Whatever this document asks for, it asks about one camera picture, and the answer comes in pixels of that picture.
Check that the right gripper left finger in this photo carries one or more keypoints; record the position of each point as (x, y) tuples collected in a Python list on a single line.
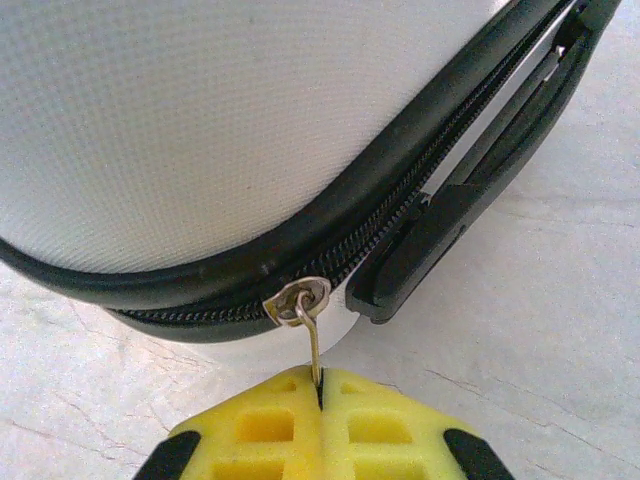
[(225, 440)]

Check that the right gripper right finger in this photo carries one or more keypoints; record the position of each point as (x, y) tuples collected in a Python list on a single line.
[(430, 435)]

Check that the silver zipper pull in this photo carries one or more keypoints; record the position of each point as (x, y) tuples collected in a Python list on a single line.
[(300, 300)]

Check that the white hard-shell suitcase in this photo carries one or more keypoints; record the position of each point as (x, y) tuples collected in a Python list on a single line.
[(200, 125)]

